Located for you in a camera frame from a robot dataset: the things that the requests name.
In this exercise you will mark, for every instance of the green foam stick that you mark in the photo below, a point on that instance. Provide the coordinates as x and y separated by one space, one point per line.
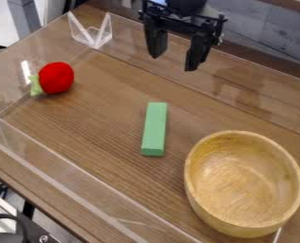
154 128

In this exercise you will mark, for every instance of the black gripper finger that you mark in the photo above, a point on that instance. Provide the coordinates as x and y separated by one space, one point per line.
155 37
198 51

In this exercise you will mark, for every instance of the black device lower left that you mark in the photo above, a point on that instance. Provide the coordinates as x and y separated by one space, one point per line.
19 230

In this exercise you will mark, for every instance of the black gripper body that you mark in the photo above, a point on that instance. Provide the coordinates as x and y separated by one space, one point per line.
183 16

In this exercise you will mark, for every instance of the brown wooden bowl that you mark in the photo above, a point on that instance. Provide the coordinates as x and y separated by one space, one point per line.
242 183

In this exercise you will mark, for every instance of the red plush tomato toy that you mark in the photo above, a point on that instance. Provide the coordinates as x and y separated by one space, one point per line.
52 80

